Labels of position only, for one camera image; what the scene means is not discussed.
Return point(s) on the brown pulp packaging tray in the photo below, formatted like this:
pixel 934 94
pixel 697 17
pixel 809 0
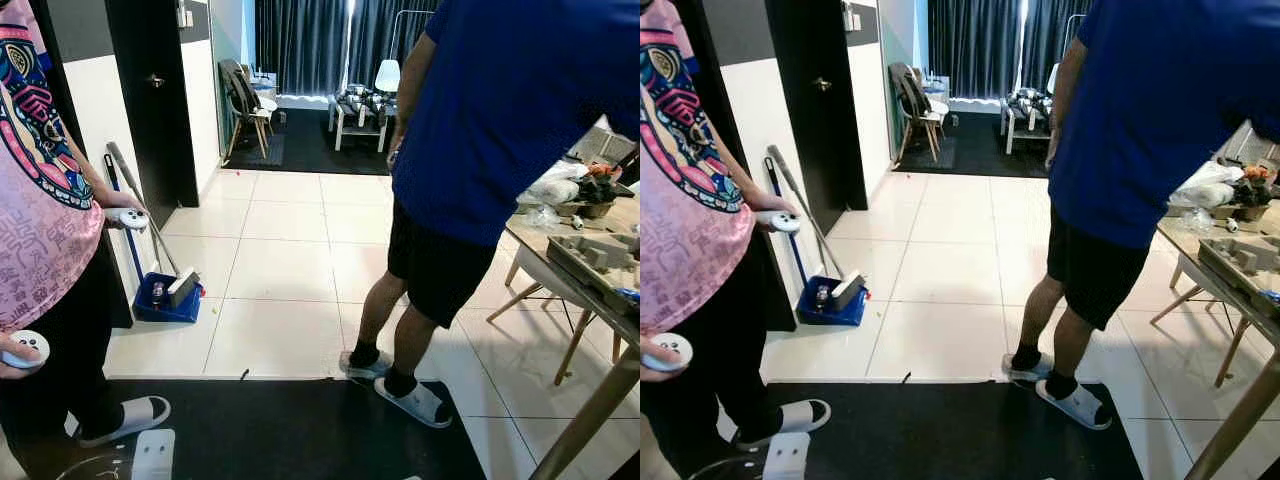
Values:
pixel 600 262
pixel 1245 262

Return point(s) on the person in pink shirt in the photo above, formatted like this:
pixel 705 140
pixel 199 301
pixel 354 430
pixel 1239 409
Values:
pixel 690 230
pixel 45 230

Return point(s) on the potted plant orange flowers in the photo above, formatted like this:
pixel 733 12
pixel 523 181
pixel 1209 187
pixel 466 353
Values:
pixel 1252 190
pixel 600 185

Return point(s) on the grey flat box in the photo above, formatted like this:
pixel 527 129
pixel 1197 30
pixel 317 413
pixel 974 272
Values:
pixel 600 150
pixel 1250 150

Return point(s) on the white plastic bag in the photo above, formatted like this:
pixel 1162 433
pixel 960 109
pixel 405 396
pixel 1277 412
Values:
pixel 555 185
pixel 1205 185

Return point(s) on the white chair wooden legs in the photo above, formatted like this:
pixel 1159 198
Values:
pixel 1195 276
pixel 538 272

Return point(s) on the light wooden table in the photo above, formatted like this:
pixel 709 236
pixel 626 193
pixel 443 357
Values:
pixel 530 238
pixel 1185 240

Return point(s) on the white handheld controller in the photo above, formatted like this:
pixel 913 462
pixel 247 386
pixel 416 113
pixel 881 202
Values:
pixel 27 349
pixel 780 221
pixel 128 217
pixel 670 351

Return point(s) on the small dark plastic bottle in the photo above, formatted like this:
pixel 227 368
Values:
pixel 822 296
pixel 157 293

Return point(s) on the person in blue shirt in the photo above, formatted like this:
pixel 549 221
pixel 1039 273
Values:
pixel 1150 120
pixel 490 120

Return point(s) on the black door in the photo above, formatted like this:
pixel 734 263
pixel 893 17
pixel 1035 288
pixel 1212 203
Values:
pixel 150 130
pixel 815 140

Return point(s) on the white robot body part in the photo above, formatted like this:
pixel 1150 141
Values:
pixel 787 457
pixel 154 455

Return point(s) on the white floor lamp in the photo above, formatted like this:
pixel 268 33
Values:
pixel 1052 78
pixel 387 76

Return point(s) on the wooden chair with dark clothes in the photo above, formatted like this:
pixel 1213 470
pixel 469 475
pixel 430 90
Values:
pixel 240 95
pixel 912 100

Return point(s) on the white bench patterned cushions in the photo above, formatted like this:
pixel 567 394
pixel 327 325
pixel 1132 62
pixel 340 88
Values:
pixel 360 105
pixel 1025 105

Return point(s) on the dark rug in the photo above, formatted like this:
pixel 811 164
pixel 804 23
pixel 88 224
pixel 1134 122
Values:
pixel 980 155
pixel 310 150

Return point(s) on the black floor mat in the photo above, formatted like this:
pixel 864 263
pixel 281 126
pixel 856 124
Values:
pixel 300 440
pixel 950 440

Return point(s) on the dark blue curtains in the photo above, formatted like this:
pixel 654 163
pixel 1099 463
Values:
pixel 970 45
pixel 300 45

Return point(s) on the white light switch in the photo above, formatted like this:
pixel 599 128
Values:
pixel 851 17
pixel 185 16

